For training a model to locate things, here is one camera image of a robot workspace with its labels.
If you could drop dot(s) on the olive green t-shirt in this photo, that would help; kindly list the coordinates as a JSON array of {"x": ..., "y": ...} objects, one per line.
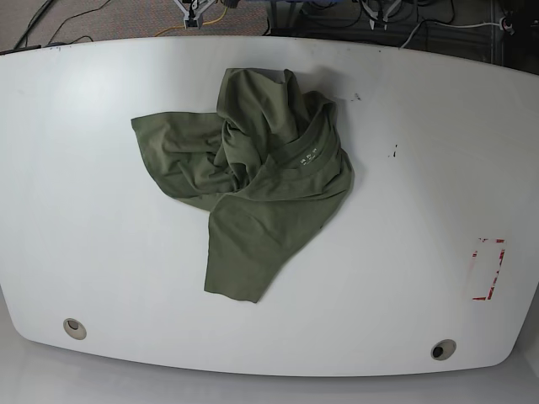
[{"x": 267, "y": 165}]

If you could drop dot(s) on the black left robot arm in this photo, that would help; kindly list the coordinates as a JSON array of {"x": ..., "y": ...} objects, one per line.
[{"x": 381, "y": 13}]

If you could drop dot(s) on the right table cable grommet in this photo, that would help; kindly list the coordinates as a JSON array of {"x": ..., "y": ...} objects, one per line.
[{"x": 443, "y": 350}]

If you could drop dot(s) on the table cable grommet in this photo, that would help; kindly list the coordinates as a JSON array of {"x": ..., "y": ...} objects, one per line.
[
  {"x": 75, "y": 329},
  {"x": 443, "y": 350}
]

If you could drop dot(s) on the left table cable grommet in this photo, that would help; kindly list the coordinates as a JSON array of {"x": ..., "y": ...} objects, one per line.
[{"x": 75, "y": 329}]

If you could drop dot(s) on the red tape rectangle marking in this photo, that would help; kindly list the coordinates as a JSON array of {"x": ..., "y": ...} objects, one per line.
[{"x": 486, "y": 263}]

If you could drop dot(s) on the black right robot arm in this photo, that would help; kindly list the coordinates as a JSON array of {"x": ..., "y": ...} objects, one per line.
[{"x": 193, "y": 11}]

